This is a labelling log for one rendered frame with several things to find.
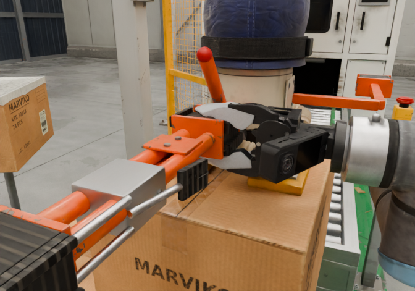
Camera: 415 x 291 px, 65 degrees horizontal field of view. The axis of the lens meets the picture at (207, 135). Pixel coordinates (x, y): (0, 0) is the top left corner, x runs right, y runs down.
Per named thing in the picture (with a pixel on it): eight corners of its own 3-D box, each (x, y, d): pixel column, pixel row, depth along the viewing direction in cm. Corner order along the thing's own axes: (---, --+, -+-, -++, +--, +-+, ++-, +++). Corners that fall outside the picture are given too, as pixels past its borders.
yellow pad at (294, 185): (281, 134, 90) (283, 117, 88) (319, 138, 86) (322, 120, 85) (246, 186, 60) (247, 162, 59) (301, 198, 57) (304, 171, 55)
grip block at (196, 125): (191, 135, 58) (190, 102, 56) (244, 143, 54) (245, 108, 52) (167, 151, 50) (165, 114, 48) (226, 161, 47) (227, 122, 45)
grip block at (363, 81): (354, 90, 95) (357, 73, 94) (388, 92, 92) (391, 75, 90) (354, 96, 88) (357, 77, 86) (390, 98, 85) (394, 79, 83)
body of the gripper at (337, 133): (260, 148, 54) (339, 159, 50) (248, 169, 46) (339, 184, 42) (264, 103, 51) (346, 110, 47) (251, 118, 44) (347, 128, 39)
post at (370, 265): (359, 277, 182) (394, 104, 149) (373, 280, 180) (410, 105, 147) (360, 286, 176) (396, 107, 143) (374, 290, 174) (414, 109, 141)
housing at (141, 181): (118, 192, 38) (115, 156, 36) (170, 204, 35) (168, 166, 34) (73, 224, 31) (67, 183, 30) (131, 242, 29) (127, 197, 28)
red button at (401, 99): (393, 104, 149) (395, 95, 148) (410, 105, 147) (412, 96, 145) (396, 107, 143) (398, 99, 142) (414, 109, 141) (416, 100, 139)
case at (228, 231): (214, 216, 123) (215, 113, 111) (325, 244, 107) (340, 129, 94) (102, 351, 72) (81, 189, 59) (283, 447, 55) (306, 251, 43)
